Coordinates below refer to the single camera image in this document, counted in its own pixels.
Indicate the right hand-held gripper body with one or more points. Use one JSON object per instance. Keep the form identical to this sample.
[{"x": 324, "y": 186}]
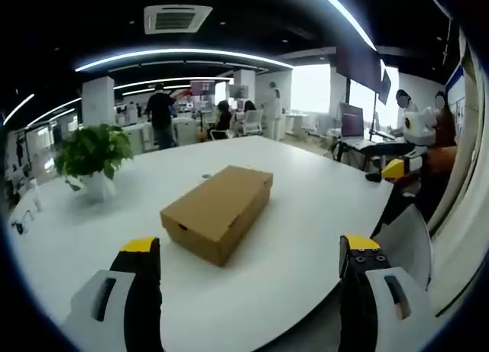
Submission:
[{"x": 418, "y": 124}]

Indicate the green potted plant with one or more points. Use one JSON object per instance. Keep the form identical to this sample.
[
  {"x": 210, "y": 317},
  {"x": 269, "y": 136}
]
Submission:
[{"x": 93, "y": 153}]

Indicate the large hanging dark screen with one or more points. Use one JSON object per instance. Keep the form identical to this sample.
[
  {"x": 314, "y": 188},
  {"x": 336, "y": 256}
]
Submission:
[{"x": 359, "y": 67}]

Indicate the curved ceiling light strip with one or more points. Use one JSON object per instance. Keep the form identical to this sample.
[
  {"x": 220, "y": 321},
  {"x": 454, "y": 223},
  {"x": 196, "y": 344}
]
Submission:
[{"x": 179, "y": 54}]

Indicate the white square pillar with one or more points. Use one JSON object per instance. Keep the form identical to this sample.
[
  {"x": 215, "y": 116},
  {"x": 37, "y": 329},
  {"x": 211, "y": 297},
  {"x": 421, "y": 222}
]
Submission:
[{"x": 98, "y": 100}]

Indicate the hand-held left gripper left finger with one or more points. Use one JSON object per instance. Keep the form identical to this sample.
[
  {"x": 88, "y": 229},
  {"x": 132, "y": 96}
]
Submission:
[{"x": 141, "y": 291}]

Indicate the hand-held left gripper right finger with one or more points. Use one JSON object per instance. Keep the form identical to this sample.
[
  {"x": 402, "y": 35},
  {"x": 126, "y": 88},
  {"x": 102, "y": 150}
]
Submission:
[{"x": 363, "y": 291}]

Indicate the white office chair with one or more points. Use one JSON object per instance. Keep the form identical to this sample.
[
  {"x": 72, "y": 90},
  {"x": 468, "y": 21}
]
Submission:
[{"x": 253, "y": 122}]

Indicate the ceiling air conditioner vent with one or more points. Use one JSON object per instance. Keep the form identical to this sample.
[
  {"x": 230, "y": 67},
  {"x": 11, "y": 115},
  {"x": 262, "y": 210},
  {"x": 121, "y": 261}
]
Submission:
[{"x": 176, "y": 19}]

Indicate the brown cardboard shoe box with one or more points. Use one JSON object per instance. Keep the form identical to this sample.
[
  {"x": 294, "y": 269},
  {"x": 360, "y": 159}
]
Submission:
[{"x": 221, "y": 210}]

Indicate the straight ceiling light strip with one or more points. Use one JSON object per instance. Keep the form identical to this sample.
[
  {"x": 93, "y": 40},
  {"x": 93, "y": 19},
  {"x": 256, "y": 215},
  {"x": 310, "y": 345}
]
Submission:
[{"x": 344, "y": 14}]

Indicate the small hanging dark screen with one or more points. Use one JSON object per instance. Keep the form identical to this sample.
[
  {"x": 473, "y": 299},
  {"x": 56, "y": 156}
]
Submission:
[{"x": 384, "y": 86}]

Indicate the laptop with purple screen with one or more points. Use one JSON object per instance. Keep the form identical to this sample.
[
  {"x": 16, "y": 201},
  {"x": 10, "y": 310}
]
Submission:
[{"x": 351, "y": 120}]

